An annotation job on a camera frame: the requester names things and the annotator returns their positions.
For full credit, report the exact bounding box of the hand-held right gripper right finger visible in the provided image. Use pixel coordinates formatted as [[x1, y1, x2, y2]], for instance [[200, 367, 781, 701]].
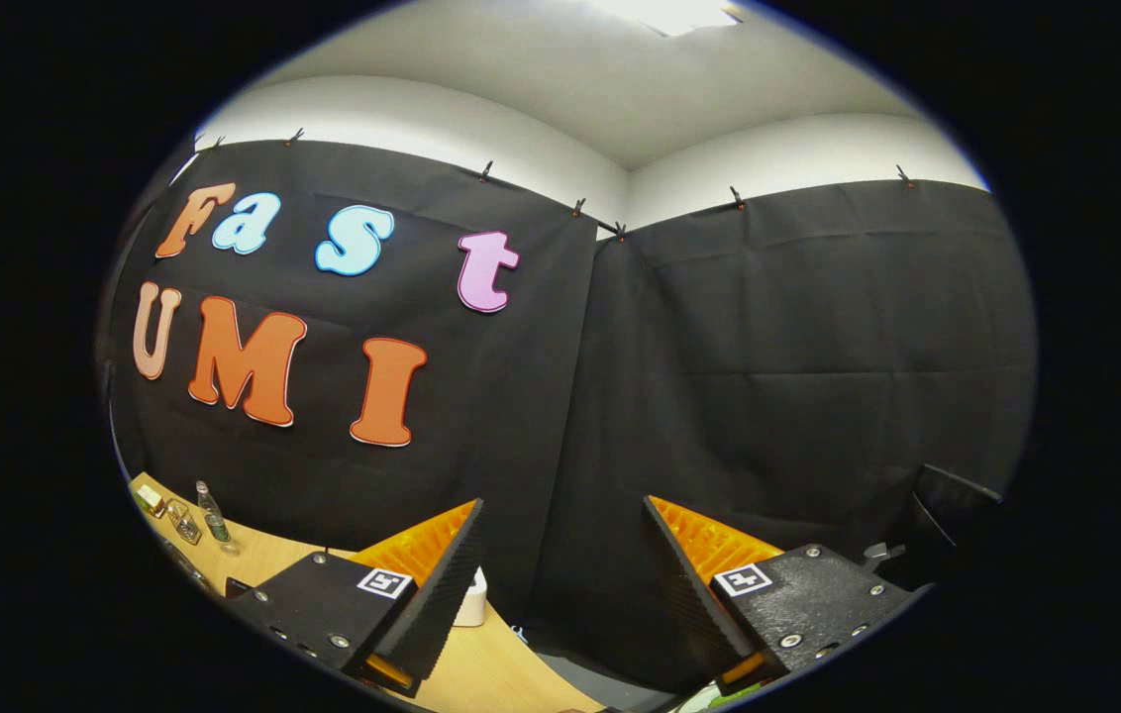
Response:
[[642, 495, 918, 696]]

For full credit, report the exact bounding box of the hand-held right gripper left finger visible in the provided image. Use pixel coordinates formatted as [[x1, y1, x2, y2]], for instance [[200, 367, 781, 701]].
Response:
[[229, 498, 486, 696]]

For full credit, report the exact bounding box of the white toaster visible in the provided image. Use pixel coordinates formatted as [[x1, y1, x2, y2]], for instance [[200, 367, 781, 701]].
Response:
[[452, 566, 489, 628]]

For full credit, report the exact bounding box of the clear plastic water bottle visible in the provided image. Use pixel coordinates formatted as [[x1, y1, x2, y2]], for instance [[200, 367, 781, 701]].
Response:
[[196, 481, 237, 555]]

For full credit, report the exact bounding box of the black chair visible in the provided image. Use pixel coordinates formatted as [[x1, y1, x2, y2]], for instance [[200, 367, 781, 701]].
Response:
[[863, 463, 1003, 591]]

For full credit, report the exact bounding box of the row of black cloth clips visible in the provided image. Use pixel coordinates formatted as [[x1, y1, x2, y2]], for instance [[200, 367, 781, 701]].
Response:
[[212, 127, 914, 243]]

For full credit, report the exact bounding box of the large ceiling light panel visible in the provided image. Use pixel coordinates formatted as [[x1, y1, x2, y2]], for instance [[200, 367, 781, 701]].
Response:
[[590, 0, 745, 39]]

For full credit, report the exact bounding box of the wire mesh holder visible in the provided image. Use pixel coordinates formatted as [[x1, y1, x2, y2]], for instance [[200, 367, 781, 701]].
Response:
[[165, 498, 203, 546]]

